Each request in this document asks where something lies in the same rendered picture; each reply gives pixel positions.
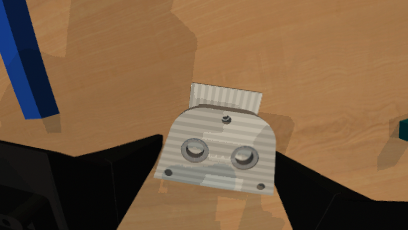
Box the blue rectangular bar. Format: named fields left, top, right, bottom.
left=0, top=0, right=60, bottom=120

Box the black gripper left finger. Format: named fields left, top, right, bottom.
left=0, top=134, right=163, bottom=230

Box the dark teal rectangular block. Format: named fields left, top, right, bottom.
left=399, top=119, right=408, bottom=141

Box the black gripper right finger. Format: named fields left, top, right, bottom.
left=274, top=151, right=408, bottom=230

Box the grey metal plate with two round holes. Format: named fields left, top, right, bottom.
left=153, top=104, right=276, bottom=196

